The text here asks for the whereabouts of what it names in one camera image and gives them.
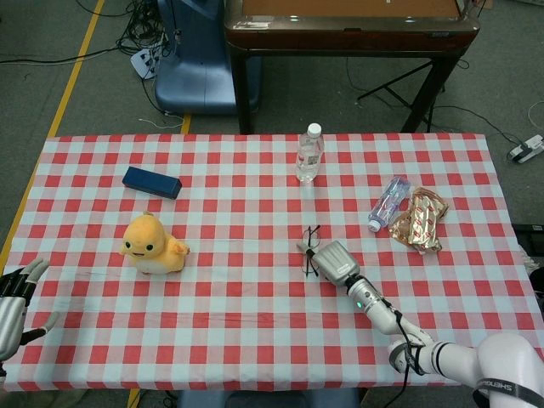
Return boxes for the gold foil snack packet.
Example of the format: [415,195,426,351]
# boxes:
[406,193,443,250]

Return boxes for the yellow plush dinosaur toy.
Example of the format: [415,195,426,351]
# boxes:
[118,211,190,275]

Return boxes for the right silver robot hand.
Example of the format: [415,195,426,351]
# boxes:
[297,240,362,286]

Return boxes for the brown snack packet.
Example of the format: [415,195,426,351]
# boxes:
[388,186,451,255]

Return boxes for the thin-framed eyeglasses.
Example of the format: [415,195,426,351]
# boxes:
[302,224,322,278]

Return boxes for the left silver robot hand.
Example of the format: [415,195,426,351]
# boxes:
[0,257,61,362]

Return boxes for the white power strip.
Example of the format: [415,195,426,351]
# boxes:
[507,134,544,163]
[130,46,165,80]

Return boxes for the blue machine pedestal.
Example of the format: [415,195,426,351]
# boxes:
[155,0,260,116]

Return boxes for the dark wooden mahjong table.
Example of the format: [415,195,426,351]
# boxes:
[224,0,481,135]

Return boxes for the clear water bottle red label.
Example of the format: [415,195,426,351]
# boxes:
[295,122,326,184]

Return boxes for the red white checked tablecloth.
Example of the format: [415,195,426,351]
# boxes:
[2,132,544,392]

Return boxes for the dark blue glasses case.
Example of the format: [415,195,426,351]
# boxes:
[122,166,183,200]

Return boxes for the clear water bottle without label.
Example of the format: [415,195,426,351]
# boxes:
[367,176,412,233]

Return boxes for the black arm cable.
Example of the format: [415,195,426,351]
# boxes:
[381,297,427,392]

